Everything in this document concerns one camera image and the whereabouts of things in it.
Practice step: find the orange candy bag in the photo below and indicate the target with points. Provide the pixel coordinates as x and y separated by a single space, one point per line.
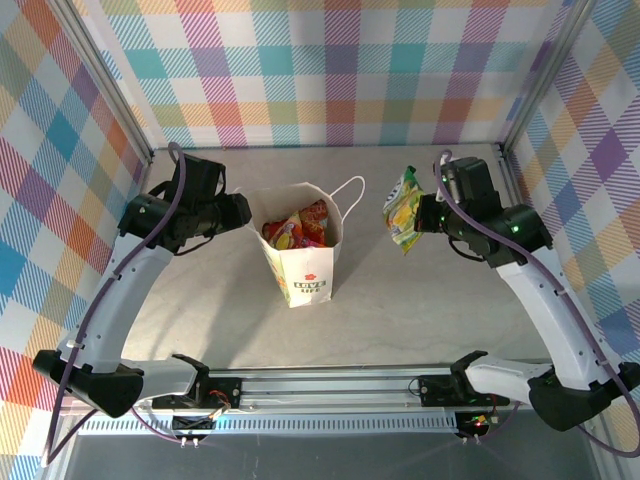
287 235

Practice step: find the red snack bag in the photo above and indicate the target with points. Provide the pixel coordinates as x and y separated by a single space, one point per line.
315 227

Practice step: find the white printed paper bag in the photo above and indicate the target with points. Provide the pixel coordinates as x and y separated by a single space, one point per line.
305 285

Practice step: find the green candy bag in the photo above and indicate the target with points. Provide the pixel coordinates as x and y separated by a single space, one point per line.
402 215

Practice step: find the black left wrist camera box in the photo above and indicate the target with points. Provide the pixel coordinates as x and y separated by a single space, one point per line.
200 175

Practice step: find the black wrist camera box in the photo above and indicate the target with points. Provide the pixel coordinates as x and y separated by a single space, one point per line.
200 175
475 177

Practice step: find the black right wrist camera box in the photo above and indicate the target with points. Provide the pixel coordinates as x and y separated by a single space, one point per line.
475 177

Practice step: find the aluminium frame post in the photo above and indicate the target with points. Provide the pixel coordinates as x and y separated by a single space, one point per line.
546 75
617 467
106 75
60 455

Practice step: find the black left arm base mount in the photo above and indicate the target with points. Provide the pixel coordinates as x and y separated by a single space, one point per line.
225 387

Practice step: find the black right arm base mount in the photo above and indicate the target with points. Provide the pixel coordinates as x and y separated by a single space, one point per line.
435 390

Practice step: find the black right connector bracket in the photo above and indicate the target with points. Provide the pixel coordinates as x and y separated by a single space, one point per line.
472 422

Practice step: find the black connector bracket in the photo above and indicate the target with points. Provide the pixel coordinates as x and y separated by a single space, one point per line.
192 425
472 422

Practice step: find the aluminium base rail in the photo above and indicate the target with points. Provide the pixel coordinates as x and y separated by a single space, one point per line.
325 390

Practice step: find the black left connector bracket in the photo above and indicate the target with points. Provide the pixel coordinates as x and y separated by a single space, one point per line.
192 425

